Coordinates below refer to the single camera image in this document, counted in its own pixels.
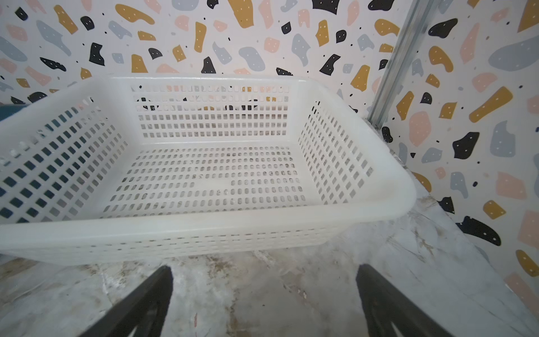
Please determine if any aluminium corner post right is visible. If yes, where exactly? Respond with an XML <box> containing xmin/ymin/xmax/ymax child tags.
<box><xmin>367</xmin><ymin>0</ymin><xmax>440</xmax><ymax>131</ymax></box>

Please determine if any teal plastic basket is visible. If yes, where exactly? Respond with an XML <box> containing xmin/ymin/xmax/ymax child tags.
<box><xmin>0</xmin><ymin>105</ymin><xmax>27</xmax><ymax>121</ymax></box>

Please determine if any white plastic basket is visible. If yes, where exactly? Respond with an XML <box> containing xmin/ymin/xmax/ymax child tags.
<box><xmin>1</xmin><ymin>75</ymin><xmax>416</xmax><ymax>265</ymax></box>

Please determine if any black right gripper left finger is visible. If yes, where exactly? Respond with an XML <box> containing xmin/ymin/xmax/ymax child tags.
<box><xmin>81</xmin><ymin>265</ymin><xmax>173</xmax><ymax>336</ymax></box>

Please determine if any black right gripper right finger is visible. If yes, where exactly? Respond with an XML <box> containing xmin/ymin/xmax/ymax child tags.
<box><xmin>356</xmin><ymin>264</ymin><xmax>450</xmax><ymax>336</ymax></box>

